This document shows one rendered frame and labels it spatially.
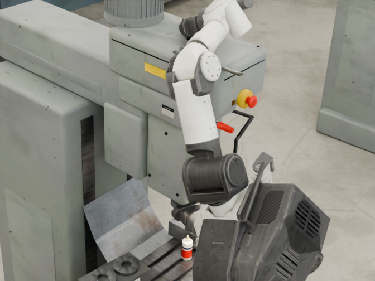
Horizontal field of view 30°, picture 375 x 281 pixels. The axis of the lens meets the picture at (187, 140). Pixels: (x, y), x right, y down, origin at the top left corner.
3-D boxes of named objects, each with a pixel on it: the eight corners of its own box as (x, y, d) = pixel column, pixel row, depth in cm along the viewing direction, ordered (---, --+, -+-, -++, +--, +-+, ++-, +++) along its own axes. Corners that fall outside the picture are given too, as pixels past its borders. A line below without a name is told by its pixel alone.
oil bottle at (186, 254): (193, 257, 273) (195, 235, 268) (187, 262, 271) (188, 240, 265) (186, 252, 276) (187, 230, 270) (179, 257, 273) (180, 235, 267)
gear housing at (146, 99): (238, 110, 237) (240, 83, 232) (191, 136, 221) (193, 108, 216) (164, 78, 256) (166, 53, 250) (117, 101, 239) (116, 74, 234)
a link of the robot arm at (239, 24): (218, 44, 208) (239, 38, 198) (197, 15, 205) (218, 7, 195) (242, 23, 212) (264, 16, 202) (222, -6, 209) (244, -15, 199)
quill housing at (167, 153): (220, 185, 255) (226, 108, 238) (183, 210, 241) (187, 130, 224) (180, 165, 265) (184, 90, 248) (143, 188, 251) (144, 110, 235)
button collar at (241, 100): (252, 105, 220) (254, 87, 217) (240, 111, 216) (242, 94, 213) (246, 102, 221) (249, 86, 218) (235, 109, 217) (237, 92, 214)
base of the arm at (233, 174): (239, 211, 179) (256, 183, 187) (217, 173, 174) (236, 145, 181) (193, 213, 189) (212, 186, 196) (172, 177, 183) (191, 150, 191)
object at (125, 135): (184, 156, 265) (187, 96, 251) (139, 183, 248) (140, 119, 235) (148, 138, 275) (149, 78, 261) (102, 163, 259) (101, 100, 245)
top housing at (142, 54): (265, 92, 228) (271, 46, 219) (215, 120, 210) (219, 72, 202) (158, 49, 253) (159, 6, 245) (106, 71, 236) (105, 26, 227)
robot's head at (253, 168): (263, 192, 205) (278, 173, 207) (260, 179, 198) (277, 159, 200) (245, 181, 208) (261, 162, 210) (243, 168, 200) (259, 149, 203)
